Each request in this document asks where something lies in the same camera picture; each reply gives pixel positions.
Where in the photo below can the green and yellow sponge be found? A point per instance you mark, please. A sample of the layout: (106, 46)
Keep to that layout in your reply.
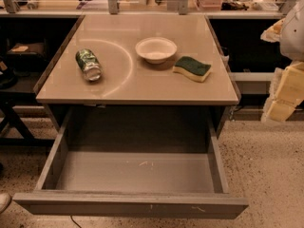
(192, 69)

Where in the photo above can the white shoe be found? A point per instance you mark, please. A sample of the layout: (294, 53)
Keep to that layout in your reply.
(5, 200)

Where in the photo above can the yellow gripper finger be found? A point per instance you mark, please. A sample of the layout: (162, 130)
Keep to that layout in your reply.
(272, 33)
(286, 92)

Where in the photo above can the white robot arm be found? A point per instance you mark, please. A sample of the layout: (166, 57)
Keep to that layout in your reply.
(291, 42)

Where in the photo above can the black stool frame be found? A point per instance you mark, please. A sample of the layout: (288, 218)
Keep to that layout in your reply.
(8, 100)

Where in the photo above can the grey cabinet with beige top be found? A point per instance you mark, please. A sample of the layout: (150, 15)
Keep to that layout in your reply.
(129, 79)

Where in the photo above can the white bowl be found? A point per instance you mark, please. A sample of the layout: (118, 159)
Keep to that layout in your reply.
(156, 50)

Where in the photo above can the green soda can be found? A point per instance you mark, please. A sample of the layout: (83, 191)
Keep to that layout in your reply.
(89, 64)

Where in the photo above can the open grey top drawer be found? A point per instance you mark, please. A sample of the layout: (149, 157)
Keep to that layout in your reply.
(135, 161)

